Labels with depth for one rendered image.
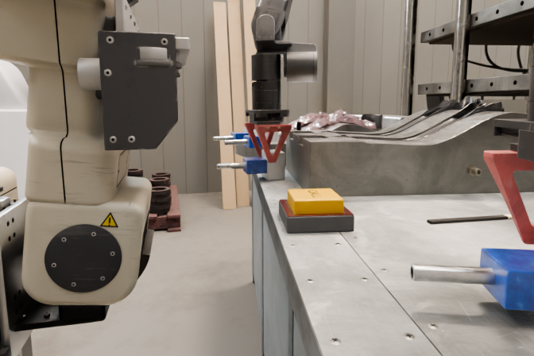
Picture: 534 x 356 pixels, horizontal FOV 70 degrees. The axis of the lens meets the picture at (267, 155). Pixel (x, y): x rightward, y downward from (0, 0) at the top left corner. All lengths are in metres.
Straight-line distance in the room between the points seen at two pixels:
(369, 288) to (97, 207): 0.41
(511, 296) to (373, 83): 4.31
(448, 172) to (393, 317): 0.42
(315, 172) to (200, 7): 3.59
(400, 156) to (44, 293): 0.57
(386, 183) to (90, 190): 0.45
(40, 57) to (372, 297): 0.53
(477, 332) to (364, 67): 4.28
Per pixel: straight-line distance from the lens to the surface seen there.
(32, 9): 0.65
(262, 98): 0.73
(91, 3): 0.63
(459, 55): 1.72
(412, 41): 2.08
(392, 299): 0.33
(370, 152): 0.63
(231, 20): 3.91
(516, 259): 0.33
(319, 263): 0.38
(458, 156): 0.70
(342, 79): 4.26
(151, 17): 4.09
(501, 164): 0.35
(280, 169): 0.75
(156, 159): 4.05
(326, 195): 0.48
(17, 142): 3.49
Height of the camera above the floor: 0.95
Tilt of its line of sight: 8 degrees down
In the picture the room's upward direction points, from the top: straight up
